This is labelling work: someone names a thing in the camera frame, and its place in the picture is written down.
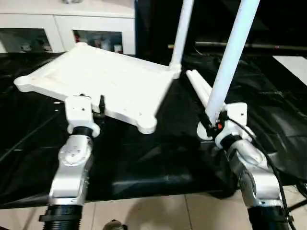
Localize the white plastic table top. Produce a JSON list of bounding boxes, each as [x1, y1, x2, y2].
[[13, 42, 181, 135]]

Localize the white plastic table leg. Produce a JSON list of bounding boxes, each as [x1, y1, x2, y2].
[[191, 69, 225, 106], [186, 69, 214, 141], [205, 0, 261, 126], [168, 0, 193, 70]]

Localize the black plastic mat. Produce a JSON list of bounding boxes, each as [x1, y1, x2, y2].
[[0, 49, 307, 209]]

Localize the white flat board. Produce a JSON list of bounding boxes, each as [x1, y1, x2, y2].
[[272, 55, 307, 86]]

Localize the white cabinet with glass doors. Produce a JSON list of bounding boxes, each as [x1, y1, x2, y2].
[[0, 9, 136, 55]]

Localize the dark rounded robot body part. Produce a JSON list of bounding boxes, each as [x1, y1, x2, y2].
[[103, 219, 130, 230]]

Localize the black metal table leg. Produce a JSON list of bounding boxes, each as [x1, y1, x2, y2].
[[286, 198, 307, 212]]

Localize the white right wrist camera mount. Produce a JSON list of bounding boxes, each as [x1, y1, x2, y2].
[[216, 103, 255, 147]]

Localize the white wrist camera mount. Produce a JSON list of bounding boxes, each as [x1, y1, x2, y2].
[[216, 103, 255, 147], [64, 94, 101, 138]]

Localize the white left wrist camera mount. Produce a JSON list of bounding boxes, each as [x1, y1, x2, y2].
[[64, 94, 101, 138]]

